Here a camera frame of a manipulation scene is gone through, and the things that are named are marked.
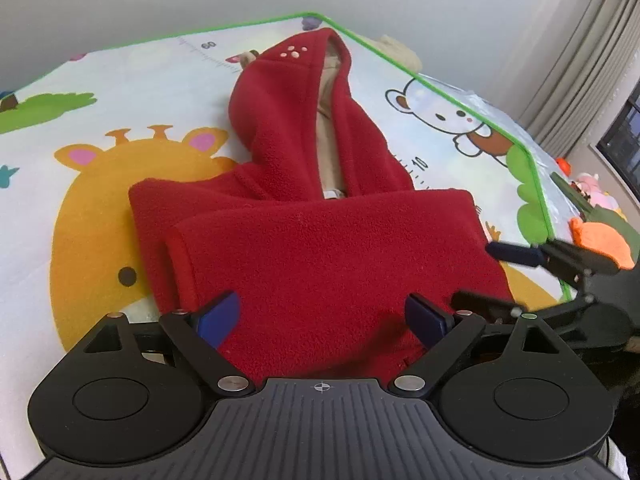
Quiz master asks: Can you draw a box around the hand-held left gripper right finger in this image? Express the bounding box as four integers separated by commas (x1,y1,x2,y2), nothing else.
392,292,571,396

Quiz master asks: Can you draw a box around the dark green plush toy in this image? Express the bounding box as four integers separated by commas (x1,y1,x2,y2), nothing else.
549,171,640,253

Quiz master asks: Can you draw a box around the red hooded fleece jacket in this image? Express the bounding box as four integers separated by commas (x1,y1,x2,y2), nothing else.
127,29,518,382

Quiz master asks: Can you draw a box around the grey curtain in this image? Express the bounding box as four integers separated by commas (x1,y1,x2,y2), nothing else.
520,0,640,157

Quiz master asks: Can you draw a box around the cartoon animal play mat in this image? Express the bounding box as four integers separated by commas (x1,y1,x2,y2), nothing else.
0,10,573,463

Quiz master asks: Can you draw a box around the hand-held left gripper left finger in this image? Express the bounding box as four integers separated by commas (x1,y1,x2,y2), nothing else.
80,291,256,396

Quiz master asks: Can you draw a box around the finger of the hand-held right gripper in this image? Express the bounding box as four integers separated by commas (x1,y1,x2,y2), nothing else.
451,289,597,324
485,238,621,282

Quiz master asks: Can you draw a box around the pink plush toy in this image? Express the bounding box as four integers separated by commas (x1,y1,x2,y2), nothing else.
572,172,624,209

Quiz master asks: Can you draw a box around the beige pillow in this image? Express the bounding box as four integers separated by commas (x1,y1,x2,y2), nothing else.
372,35,424,74

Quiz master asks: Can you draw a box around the dark window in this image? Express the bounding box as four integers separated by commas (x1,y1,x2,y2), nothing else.
595,100,640,187

